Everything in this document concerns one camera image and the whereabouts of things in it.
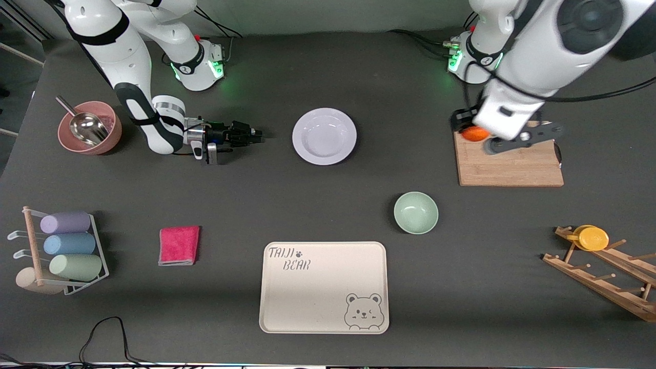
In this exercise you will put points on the light green bowl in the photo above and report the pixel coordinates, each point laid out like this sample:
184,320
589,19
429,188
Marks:
415,212

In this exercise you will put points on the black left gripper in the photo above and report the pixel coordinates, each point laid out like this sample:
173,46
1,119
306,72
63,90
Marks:
459,120

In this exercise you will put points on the blue cup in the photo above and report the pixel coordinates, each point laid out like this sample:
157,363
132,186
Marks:
69,244

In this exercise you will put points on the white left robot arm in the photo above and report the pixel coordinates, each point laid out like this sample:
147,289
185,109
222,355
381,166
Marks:
538,51

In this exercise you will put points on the wooden peg rack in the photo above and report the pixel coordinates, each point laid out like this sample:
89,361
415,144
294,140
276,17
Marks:
589,279

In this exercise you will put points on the green cup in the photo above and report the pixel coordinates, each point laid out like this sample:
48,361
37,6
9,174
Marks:
76,267

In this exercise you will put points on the metal scoop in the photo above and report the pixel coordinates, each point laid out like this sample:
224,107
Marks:
89,128

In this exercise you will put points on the cream bear print tray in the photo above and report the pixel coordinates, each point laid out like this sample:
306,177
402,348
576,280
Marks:
318,292

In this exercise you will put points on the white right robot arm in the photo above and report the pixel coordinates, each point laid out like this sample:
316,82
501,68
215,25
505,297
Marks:
118,56

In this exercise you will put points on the beige cup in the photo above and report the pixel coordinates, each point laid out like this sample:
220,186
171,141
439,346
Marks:
25,281

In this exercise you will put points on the purple cup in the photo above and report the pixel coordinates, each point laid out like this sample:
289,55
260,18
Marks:
65,223

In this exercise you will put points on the yellow cup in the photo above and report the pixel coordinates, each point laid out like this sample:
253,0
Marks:
593,239

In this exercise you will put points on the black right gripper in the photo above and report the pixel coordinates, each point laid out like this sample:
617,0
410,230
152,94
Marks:
226,134

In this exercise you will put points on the white round plate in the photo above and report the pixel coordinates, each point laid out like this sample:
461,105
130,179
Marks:
324,136

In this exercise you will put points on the wooden cutting board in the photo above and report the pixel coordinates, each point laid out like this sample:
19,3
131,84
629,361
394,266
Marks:
512,171

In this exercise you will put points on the orange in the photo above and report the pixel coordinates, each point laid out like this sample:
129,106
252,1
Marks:
474,135

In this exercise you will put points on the pink bowl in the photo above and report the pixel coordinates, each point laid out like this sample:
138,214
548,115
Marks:
111,134

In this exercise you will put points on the pink folded cloth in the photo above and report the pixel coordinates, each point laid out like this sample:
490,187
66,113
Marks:
179,245

